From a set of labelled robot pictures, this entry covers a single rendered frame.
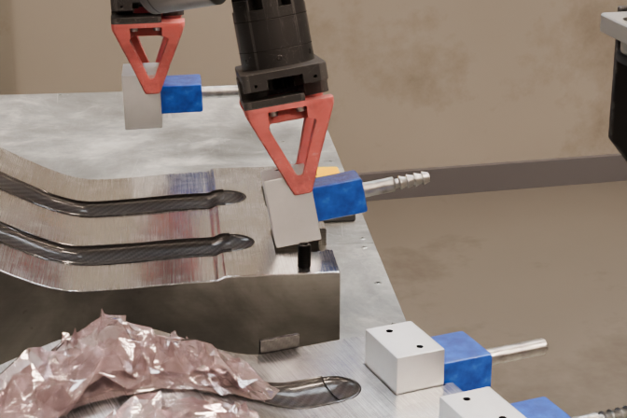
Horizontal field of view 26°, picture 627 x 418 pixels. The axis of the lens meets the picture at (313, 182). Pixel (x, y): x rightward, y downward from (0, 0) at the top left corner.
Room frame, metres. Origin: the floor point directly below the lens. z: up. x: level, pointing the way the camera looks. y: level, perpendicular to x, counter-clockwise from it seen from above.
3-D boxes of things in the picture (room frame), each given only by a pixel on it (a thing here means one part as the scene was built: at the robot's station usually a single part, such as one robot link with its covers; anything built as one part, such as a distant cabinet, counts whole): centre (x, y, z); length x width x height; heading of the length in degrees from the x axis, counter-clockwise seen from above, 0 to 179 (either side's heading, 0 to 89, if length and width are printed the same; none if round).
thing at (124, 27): (1.27, 0.16, 0.99); 0.07 x 0.07 x 0.09; 6
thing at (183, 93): (1.29, 0.12, 0.93); 0.13 x 0.05 x 0.05; 96
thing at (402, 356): (0.86, -0.11, 0.85); 0.13 x 0.05 x 0.05; 113
